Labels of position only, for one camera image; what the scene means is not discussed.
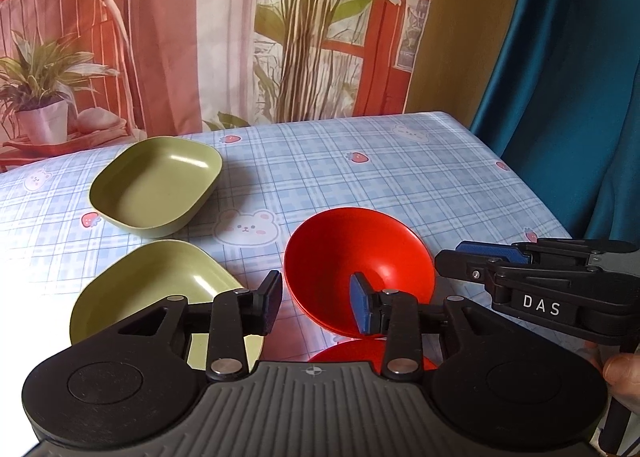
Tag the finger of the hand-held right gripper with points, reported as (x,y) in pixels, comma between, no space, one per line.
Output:
(492,252)
(460,264)

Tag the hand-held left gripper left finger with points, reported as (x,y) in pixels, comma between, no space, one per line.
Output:
(270,304)

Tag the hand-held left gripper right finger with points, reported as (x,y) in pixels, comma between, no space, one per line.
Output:
(361,307)

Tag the red round bowl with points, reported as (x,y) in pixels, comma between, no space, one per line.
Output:
(350,354)
(345,244)

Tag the green rounded square dish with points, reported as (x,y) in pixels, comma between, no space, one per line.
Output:
(140,282)
(150,187)

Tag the person's right hand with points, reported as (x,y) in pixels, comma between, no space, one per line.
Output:
(620,372)

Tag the blue plaid printed tablecloth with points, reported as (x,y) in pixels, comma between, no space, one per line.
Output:
(350,177)

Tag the teal blue curtain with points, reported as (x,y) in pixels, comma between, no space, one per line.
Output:
(575,87)

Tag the printed wall tapestry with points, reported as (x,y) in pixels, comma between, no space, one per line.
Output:
(200,37)

